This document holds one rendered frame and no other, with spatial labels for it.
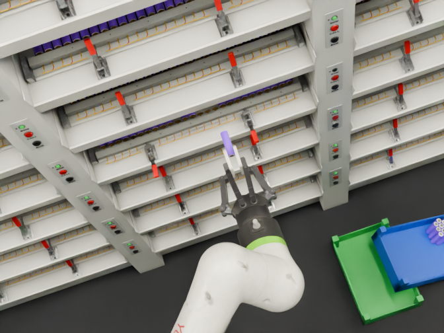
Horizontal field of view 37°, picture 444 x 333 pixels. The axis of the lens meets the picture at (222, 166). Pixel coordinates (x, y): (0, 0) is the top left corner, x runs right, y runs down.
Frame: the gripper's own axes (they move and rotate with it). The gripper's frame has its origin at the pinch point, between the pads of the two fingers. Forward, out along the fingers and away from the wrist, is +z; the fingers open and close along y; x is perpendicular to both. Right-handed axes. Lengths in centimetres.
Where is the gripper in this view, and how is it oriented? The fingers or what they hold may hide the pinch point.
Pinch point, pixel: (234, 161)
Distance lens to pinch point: 154.5
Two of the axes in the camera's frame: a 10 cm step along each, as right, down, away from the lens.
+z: -2.3, -7.1, 6.7
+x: 2.2, 6.3, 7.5
